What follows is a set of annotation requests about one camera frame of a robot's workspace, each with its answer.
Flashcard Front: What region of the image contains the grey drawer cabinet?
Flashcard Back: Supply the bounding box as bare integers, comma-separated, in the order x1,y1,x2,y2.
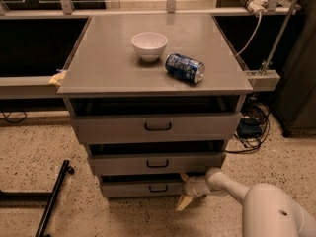
57,14,254,200

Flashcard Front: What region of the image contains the black floor cable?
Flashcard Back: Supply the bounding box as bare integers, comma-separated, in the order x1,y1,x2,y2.
0,111,28,124

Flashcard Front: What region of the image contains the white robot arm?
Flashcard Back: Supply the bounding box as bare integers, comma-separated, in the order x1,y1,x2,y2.
176,167,316,237

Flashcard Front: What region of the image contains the white ceramic bowl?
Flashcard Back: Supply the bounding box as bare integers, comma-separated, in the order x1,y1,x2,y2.
131,32,168,62

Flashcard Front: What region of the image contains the grey top drawer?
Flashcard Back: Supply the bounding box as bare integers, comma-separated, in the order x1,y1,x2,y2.
71,113,241,144

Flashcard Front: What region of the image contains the black cable bundle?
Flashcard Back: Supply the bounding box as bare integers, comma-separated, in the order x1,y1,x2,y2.
225,102,271,155

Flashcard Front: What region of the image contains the blue soda can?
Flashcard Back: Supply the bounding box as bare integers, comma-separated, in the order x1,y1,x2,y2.
165,53,205,84

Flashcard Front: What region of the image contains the dark grey cabinet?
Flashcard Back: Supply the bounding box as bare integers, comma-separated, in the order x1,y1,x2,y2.
273,0,316,137

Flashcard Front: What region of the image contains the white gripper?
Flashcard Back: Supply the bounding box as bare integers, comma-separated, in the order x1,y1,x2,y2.
175,173,211,212

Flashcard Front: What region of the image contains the grey bottom drawer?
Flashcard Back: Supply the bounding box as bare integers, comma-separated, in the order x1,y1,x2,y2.
100,173,184,198

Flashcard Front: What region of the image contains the white power cable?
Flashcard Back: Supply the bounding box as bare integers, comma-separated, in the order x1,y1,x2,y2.
234,11,263,59

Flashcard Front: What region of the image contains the black metal stand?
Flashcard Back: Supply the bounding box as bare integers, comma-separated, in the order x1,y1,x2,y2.
0,160,74,237

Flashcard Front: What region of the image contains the yellow tape piece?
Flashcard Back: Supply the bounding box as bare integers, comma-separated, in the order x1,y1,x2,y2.
49,71,66,87

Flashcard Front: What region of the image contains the grey middle drawer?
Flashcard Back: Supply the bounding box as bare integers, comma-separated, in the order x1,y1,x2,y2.
88,152,225,176

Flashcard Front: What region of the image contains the grey drawer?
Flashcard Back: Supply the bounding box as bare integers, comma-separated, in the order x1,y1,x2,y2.
100,173,184,198
71,113,241,144
88,152,225,176

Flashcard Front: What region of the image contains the grey metal rail frame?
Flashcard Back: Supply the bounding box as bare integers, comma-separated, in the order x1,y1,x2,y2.
0,0,302,101

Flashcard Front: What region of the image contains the white power strip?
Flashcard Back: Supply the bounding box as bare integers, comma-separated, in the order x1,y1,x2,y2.
239,0,267,16

